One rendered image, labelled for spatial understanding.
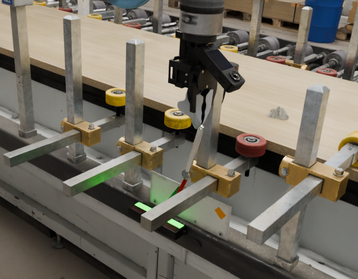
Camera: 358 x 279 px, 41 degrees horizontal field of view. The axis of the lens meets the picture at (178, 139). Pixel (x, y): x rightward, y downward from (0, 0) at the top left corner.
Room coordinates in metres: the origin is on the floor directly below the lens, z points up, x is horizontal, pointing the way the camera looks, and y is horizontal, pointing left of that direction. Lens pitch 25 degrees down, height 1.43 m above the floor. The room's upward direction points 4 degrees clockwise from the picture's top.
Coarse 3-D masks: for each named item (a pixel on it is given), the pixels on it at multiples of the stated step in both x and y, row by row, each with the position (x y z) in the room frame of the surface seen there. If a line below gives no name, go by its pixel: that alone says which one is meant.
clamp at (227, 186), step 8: (192, 168) 1.06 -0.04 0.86; (200, 168) 1.04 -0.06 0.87; (216, 168) 1.05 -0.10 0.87; (224, 168) 1.05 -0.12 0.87; (200, 176) 1.04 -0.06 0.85; (216, 176) 1.01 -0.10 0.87; (224, 176) 1.01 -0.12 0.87; (240, 176) 1.02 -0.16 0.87; (224, 184) 1.00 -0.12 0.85; (232, 184) 1.00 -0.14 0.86; (216, 192) 1.01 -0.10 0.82; (224, 192) 1.00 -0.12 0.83; (232, 192) 1.00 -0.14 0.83
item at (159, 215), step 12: (240, 156) 1.14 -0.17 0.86; (240, 168) 1.09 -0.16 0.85; (204, 180) 1.00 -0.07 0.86; (216, 180) 1.01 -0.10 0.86; (180, 192) 0.94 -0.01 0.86; (192, 192) 0.94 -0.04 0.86; (204, 192) 0.97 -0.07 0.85; (168, 204) 0.88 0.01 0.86; (180, 204) 0.90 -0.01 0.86; (192, 204) 0.93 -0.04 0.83; (144, 216) 0.83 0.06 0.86; (156, 216) 0.83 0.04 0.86; (168, 216) 0.86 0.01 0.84; (144, 228) 0.83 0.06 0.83; (156, 228) 0.83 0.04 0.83
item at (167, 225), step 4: (132, 208) 1.10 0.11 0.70; (136, 208) 1.10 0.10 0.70; (140, 208) 1.10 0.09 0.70; (140, 212) 1.08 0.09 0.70; (144, 212) 1.09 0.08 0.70; (164, 224) 1.04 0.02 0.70; (168, 224) 1.04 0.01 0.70; (168, 228) 1.02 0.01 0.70; (172, 228) 1.02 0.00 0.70; (176, 228) 1.02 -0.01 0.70
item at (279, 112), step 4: (272, 108) 1.38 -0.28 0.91; (276, 108) 1.39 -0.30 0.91; (280, 108) 1.36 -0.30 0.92; (272, 112) 1.34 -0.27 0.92; (276, 112) 1.35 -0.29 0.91; (280, 112) 1.35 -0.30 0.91; (284, 112) 1.35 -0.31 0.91; (268, 116) 1.34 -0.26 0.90; (272, 116) 1.33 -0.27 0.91; (276, 116) 1.33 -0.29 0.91; (280, 116) 1.33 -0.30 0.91; (284, 116) 1.33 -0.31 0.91; (288, 116) 1.34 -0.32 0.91
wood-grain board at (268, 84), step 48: (0, 0) 3.01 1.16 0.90; (0, 48) 1.93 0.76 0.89; (48, 48) 1.96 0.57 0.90; (96, 48) 2.01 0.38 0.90; (144, 96) 1.45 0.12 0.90; (240, 96) 1.51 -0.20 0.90; (288, 96) 1.54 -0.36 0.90; (336, 96) 1.57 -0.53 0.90; (288, 144) 1.15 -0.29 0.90; (336, 144) 1.17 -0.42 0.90
